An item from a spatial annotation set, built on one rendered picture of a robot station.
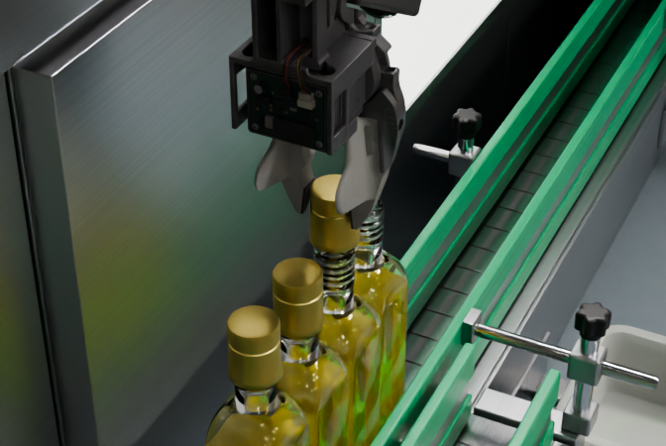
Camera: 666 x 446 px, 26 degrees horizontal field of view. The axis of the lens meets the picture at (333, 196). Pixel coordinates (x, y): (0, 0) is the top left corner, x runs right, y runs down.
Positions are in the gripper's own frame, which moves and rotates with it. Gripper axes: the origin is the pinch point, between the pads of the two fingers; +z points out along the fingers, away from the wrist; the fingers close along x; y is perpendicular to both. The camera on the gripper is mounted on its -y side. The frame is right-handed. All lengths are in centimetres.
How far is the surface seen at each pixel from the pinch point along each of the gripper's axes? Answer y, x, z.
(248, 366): 13.1, 0.6, 4.7
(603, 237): -57, 5, 39
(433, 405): -6.2, 5.7, 22.1
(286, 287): 7.4, 0.3, 2.6
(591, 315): -17.1, 14.6, 17.7
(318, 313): 6.0, 1.9, 5.2
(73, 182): 12.7, -12.0, -5.2
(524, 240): -32.6, 3.6, 24.0
